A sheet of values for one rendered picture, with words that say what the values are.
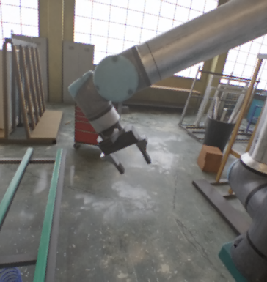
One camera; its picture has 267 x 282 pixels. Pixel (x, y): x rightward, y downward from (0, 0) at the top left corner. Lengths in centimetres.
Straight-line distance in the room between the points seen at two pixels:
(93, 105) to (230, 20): 37
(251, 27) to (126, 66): 24
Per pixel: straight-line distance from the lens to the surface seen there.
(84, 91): 54
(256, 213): 67
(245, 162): 72
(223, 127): 394
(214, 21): 41
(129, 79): 37
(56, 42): 664
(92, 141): 324
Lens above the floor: 157
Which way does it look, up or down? 23 degrees down
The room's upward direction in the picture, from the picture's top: 9 degrees clockwise
